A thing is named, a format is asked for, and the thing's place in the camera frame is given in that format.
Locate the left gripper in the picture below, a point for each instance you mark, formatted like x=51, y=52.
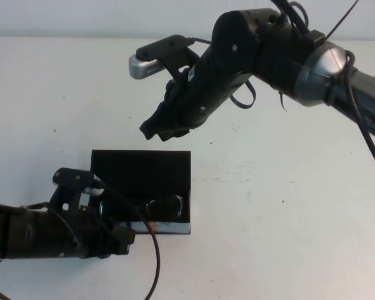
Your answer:
x=50, y=234

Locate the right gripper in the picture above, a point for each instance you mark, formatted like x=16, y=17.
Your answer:
x=212, y=90

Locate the dark-framed glasses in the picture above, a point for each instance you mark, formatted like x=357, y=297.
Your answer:
x=162, y=207

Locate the black printed glasses case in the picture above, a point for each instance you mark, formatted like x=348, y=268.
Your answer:
x=137, y=172

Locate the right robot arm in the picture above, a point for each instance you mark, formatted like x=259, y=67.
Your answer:
x=318, y=78

